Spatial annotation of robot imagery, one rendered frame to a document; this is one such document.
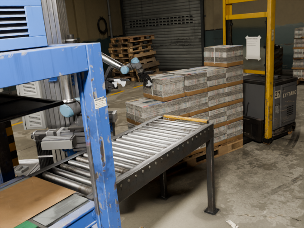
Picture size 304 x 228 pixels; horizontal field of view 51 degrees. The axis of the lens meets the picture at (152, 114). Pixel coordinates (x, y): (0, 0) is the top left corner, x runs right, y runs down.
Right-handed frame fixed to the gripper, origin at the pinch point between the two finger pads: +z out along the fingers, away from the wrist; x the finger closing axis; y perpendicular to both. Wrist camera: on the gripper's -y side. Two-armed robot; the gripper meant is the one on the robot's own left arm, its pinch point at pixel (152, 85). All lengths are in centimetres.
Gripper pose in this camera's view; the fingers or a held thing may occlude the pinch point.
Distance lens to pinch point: 338.7
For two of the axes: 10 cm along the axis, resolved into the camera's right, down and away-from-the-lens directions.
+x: 5.6, 1.8, -8.1
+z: 4.7, 7.3, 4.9
